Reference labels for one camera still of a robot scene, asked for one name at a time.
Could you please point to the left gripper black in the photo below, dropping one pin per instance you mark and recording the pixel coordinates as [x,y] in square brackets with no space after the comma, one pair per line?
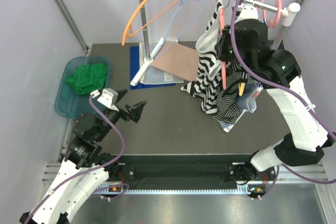
[135,111]

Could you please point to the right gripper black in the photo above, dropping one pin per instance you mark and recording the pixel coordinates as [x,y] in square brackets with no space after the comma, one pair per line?
[220,46]

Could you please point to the black white striped tank top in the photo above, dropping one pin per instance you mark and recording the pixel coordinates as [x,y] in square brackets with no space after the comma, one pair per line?
[208,77]

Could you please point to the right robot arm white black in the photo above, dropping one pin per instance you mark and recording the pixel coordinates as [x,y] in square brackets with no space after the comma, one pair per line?
[281,77]

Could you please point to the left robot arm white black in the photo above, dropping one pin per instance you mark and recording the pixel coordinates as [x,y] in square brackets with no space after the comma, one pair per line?
[84,167]

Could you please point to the yellow black hanger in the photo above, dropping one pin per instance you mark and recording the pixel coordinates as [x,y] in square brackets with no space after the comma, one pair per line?
[241,88]

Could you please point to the blue mat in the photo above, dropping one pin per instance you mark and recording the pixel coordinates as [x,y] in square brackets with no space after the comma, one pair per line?
[135,66]

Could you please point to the green cloth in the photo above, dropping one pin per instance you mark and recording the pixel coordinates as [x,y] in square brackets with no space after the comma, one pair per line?
[87,78]

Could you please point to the clothes rack metal white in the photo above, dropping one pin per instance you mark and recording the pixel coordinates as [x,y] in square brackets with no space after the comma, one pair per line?
[138,22]

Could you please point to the teal plastic bin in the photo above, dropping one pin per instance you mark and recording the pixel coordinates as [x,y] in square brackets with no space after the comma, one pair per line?
[70,105]

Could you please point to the pink brown board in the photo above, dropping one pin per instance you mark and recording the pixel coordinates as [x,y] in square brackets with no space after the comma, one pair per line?
[177,60]

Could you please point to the blue white striped garment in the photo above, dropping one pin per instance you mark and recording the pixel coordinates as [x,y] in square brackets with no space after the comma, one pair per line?
[245,103]

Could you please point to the thin striped black white garment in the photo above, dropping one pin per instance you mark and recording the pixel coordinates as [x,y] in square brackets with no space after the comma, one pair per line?
[227,111]

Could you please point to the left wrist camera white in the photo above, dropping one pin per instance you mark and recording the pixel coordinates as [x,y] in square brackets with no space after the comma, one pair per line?
[107,97]

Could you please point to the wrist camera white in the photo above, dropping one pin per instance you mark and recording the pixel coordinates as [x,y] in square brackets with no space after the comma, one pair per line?
[107,97]
[246,12]

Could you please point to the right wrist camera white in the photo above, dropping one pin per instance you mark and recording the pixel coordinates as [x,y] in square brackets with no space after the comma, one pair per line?
[246,12]

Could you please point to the light blue wire hanger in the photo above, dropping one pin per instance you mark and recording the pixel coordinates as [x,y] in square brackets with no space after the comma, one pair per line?
[184,15]

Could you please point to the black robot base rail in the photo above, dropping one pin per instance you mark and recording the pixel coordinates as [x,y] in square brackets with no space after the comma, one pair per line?
[225,167]

